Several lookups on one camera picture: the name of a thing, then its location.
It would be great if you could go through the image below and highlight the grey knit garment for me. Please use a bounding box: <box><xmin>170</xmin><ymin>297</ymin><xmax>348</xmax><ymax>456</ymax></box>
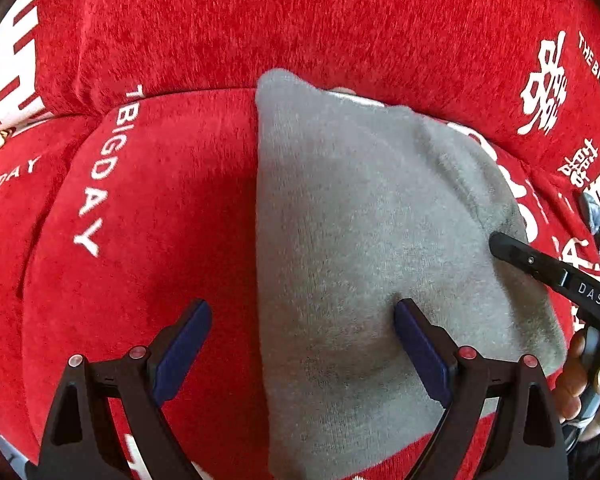
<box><xmin>256</xmin><ymin>70</ymin><xmax>566</xmax><ymax>479</ymax></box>

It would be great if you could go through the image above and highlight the person's right hand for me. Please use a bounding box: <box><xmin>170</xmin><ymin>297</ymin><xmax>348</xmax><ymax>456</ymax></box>
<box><xmin>554</xmin><ymin>329</ymin><xmax>600</xmax><ymax>441</ymax></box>

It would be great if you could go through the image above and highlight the red fleece blanket white print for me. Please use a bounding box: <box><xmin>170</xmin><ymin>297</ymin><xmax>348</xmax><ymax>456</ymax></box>
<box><xmin>0</xmin><ymin>90</ymin><xmax>600</xmax><ymax>479</ymax></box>

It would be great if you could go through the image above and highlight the red pillow white lettering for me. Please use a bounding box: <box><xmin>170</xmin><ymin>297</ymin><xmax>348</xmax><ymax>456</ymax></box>
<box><xmin>0</xmin><ymin>0</ymin><xmax>600</xmax><ymax>200</ymax></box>

